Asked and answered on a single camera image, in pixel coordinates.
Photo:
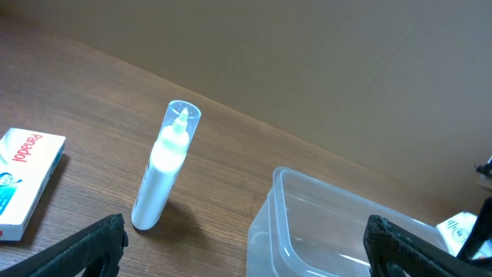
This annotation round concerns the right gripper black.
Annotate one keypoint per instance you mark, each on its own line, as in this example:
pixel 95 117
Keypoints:
pixel 479 234

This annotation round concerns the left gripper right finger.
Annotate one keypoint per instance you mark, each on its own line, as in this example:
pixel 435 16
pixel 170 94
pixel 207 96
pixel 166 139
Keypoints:
pixel 394 251

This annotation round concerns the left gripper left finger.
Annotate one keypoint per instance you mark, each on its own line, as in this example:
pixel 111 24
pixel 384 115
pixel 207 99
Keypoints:
pixel 95 251

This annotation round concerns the white pouch packet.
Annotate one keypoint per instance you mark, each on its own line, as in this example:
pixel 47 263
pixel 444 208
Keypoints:
pixel 456 230

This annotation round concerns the clear plastic container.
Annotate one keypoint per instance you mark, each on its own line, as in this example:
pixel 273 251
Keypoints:
pixel 307 227

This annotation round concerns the white spray bottle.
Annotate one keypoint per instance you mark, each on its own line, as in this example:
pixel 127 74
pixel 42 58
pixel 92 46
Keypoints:
pixel 166 159

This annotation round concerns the white Panadol box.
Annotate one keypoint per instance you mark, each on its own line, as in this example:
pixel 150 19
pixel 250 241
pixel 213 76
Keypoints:
pixel 28 160

